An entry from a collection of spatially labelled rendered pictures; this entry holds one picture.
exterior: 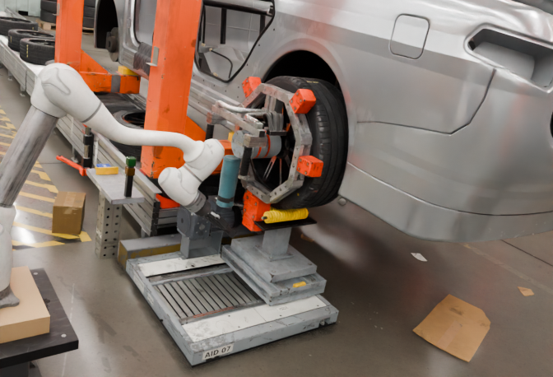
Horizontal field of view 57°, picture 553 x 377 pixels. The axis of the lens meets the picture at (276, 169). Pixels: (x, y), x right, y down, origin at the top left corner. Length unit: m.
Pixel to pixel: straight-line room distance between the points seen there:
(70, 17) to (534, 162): 3.50
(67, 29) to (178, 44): 1.94
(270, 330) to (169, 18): 1.53
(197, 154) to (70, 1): 2.62
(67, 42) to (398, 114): 3.02
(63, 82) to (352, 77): 1.15
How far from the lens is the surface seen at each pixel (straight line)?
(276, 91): 2.37
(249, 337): 2.39
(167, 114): 2.63
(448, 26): 1.94
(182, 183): 2.00
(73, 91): 1.78
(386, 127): 2.07
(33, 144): 1.98
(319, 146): 2.25
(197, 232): 2.72
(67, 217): 3.20
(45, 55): 6.86
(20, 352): 1.91
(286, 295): 2.62
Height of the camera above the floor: 1.50
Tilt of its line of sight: 18 degrees down
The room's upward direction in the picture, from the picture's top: 11 degrees clockwise
